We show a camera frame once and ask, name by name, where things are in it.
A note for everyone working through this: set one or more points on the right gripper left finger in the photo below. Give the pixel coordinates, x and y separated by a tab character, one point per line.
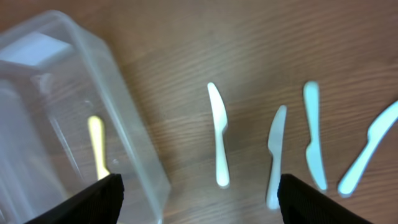
99	203

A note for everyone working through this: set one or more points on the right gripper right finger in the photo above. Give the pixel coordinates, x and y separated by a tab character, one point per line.
302	204

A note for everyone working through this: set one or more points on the white plastic knife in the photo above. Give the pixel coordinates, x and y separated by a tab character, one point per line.
220	121
311	94
275	142
376	132

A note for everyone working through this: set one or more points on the yellow plastic knife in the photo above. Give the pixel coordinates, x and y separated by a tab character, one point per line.
97	136

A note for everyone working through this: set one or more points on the right clear plastic container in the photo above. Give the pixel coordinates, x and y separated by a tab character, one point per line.
55	75

